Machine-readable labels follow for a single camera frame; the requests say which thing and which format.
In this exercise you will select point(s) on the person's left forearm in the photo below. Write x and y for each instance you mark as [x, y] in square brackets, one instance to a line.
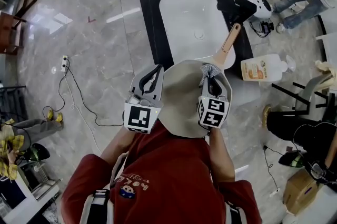
[118, 144]

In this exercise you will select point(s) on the small black device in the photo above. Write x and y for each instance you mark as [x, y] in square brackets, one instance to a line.
[266, 27]

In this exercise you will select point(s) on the white orange detergent bottle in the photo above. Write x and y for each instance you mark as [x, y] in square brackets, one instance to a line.
[260, 67]

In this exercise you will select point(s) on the white sink basin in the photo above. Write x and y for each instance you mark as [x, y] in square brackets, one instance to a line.
[189, 18]

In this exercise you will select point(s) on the white and black round device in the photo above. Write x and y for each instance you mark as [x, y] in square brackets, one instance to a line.
[259, 6]

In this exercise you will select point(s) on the black faucet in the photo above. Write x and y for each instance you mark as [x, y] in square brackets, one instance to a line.
[242, 8]

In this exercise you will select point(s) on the dark wooden sink cabinet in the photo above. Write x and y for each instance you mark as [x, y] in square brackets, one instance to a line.
[152, 7]

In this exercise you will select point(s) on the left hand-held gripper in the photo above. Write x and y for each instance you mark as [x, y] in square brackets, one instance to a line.
[137, 117]

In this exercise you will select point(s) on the grey scouring pad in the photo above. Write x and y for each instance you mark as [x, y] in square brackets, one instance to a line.
[209, 69]

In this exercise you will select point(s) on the person's right forearm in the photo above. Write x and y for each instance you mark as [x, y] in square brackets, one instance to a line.
[221, 157]

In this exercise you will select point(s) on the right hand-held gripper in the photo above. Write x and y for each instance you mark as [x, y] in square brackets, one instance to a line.
[213, 112]

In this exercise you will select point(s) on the person's red shirt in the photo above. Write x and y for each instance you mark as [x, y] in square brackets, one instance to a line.
[168, 178]

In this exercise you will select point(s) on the grey chair with black legs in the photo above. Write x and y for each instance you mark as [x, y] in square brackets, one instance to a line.
[308, 86]

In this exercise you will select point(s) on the black green clothes iron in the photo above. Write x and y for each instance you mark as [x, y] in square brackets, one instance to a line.
[292, 161]
[38, 152]

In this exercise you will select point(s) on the white power strip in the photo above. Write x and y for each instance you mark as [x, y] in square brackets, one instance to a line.
[274, 192]
[65, 63]

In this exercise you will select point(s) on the cardboard box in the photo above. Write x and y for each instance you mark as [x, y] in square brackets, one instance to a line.
[300, 191]

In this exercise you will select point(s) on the brown wooden side table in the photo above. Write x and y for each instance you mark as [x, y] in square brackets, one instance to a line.
[10, 33]

